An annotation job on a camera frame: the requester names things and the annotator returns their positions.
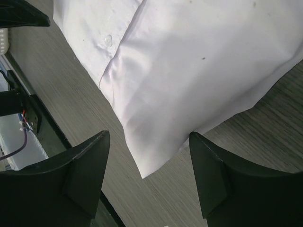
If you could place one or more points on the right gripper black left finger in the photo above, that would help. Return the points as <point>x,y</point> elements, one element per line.
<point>61,191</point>

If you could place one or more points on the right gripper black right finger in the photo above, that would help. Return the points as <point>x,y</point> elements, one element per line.
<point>235,192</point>

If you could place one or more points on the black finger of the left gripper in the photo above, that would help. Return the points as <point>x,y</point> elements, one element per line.
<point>18,13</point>

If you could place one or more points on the white long sleeve shirt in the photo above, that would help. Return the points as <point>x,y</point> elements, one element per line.
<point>171,67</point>

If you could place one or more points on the white perforated plastic basket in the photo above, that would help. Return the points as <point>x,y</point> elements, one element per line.
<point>4,40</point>

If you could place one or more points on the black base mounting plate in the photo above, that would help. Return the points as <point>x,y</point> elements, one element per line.
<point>42,125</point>

